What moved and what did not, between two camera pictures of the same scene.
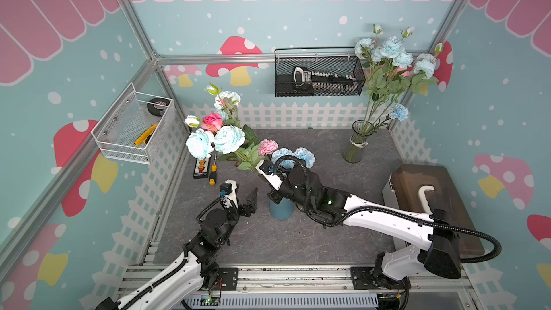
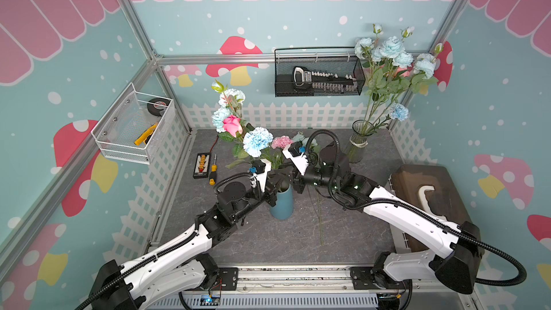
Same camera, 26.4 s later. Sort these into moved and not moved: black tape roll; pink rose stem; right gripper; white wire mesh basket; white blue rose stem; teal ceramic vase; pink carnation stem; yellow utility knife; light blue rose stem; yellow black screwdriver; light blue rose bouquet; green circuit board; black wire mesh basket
Moved: right gripper; pink carnation stem; white blue rose stem; light blue rose stem; pink rose stem
Not moved: white wire mesh basket; yellow black screwdriver; black wire mesh basket; teal ceramic vase; light blue rose bouquet; yellow utility knife; green circuit board; black tape roll
